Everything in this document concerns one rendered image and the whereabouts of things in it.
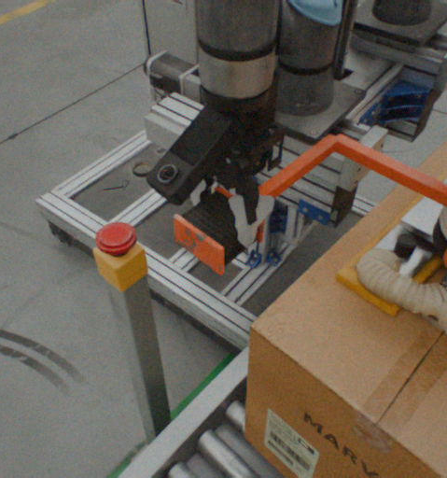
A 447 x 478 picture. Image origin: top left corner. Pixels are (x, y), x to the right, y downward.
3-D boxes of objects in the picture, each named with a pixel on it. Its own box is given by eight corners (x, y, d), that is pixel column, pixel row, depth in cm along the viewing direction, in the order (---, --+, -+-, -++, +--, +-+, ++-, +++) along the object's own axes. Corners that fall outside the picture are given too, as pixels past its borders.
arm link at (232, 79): (239, 70, 47) (177, 38, 51) (237, 115, 50) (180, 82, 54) (291, 41, 51) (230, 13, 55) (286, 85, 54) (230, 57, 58)
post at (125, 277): (163, 475, 162) (116, 269, 89) (149, 459, 165) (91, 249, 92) (179, 457, 166) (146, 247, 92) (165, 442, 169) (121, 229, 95)
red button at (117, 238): (116, 270, 89) (112, 255, 86) (90, 249, 92) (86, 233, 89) (146, 247, 92) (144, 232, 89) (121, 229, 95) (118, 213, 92)
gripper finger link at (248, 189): (266, 222, 61) (251, 156, 56) (258, 229, 60) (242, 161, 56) (239, 214, 64) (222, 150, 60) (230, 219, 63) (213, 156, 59)
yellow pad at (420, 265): (393, 319, 73) (402, 299, 70) (333, 280, 78) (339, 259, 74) (506, 197, 90) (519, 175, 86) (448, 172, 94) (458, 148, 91)
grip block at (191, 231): (220, 275, 65) (219, 250, 62) (174, 242, 69) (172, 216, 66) (263, 241, 69) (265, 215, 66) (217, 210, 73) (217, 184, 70)
